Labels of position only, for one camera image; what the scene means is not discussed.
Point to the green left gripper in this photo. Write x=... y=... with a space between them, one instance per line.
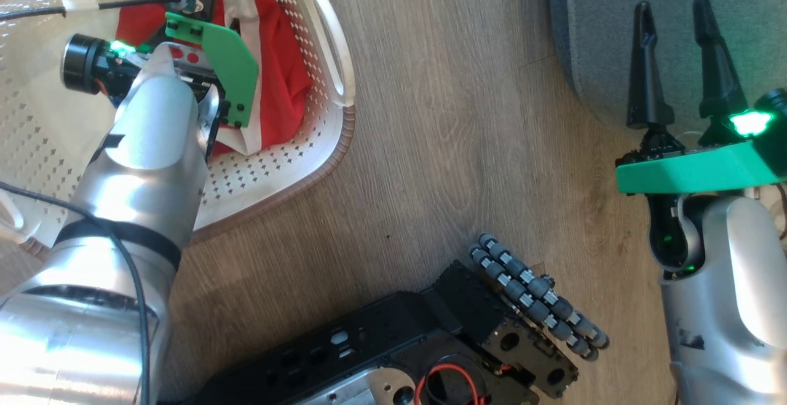
x=230 y=67

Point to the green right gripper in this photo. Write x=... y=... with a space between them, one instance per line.
x=695 y=174

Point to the red and white cloth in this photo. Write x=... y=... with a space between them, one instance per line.
x=280 y=79

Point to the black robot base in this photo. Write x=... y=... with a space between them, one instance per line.
x=393 y=337

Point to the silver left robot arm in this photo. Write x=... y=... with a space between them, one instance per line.
x=141 y=171

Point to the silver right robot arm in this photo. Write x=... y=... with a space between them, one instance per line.
x=731 y=306

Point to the grey fabric sofa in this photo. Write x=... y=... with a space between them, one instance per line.
x=609 y=30

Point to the white woven plastic laundry basket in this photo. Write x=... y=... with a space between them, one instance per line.
x=270 y=165

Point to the grey roller omni wheel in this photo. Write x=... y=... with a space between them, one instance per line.
x=538 y=297

